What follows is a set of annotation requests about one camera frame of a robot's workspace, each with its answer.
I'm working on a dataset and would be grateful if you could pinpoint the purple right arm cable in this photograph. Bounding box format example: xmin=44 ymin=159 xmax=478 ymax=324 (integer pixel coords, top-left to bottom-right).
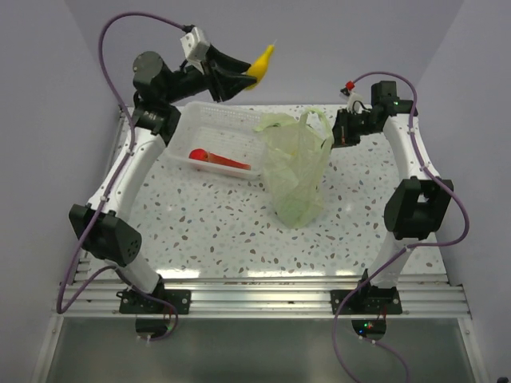
xmin=331 ymin=71 xmax=469 ymax=383

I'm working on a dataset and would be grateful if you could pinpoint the red fake watermelon slice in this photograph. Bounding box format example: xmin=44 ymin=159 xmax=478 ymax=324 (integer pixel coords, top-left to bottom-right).
xmin=206 ymin=152 xmax=252 ymax=170

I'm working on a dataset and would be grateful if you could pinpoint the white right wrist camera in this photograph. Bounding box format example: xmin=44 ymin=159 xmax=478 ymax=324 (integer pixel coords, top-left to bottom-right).
xmin=340 ymin=81 xmax=363 ymax=113

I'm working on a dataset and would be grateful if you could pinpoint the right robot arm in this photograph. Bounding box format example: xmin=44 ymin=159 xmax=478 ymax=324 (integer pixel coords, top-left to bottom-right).
xmin=332 ymin=81 xmax=454 ymax=314

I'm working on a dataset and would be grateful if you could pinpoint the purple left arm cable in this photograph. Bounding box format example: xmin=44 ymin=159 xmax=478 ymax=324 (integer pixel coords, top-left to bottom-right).
xmin=55 ymin=11 xmax=192 ymax=344

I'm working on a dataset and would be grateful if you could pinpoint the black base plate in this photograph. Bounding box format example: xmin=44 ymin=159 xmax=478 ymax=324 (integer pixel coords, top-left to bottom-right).
xmin=339 ymin=286 xmax=403 ymax=315
xmin=116 ymin=289 xmax=192 ymax=315

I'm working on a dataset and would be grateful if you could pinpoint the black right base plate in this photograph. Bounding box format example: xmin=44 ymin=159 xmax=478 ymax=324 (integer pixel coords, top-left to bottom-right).
xmin=339 ymin=286 xmax=403 ymax=315

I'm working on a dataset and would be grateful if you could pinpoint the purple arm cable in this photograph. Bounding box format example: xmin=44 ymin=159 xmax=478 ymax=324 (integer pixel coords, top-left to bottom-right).
xmin=55 ymin=11 xmax=192 ymax=344
xmin=331 ymin=71 xmax=469 ymax=383

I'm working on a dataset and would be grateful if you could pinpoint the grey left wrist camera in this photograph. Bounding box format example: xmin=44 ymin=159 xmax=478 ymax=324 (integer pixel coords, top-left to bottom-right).
xmin=180 ymin=26 xmax=210 ymax=65

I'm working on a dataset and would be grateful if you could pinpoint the light green avocado plastic bag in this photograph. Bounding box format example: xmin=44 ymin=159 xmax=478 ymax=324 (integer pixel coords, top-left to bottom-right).
xmin=254 ymin=108 xmax=334 ymax=228

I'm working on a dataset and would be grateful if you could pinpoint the red fake tomato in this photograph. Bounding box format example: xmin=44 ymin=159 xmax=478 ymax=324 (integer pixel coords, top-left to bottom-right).
xmin=188 ymin=148 xmax=208 ymax=162

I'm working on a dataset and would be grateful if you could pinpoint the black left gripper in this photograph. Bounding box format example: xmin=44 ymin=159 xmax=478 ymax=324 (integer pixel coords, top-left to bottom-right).
xmin=164 ymin=45 xmax=256 ymax=105

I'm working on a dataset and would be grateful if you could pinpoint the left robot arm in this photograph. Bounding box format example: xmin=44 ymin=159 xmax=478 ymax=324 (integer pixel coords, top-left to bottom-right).
xmin=69 ymin=46 xmax=257 ymax=314

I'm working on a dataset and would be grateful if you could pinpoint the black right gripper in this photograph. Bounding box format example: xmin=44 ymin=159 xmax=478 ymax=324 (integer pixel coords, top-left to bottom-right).
xmin=323 ymin=108 xmax=381 ymax=149

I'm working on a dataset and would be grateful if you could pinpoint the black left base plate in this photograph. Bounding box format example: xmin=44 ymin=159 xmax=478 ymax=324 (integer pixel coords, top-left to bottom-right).
xmin=116 ymin=289 xmax=192 ymax=315

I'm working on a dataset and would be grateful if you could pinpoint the aluminium rail frame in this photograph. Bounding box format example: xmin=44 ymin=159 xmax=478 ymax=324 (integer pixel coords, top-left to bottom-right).
xmin=30 ymin=104 xmax=490 ymax=383

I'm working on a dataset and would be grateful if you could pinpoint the yellow fake banana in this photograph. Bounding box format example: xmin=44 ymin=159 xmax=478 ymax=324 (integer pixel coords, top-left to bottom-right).
xmin=245 ymin=41 xmax=276 ymax=91

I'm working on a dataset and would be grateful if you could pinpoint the white plastic mesh basket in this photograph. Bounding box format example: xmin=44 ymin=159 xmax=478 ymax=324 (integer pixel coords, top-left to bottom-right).
xmin=165 ymin=101 xmax=266 ymax=180

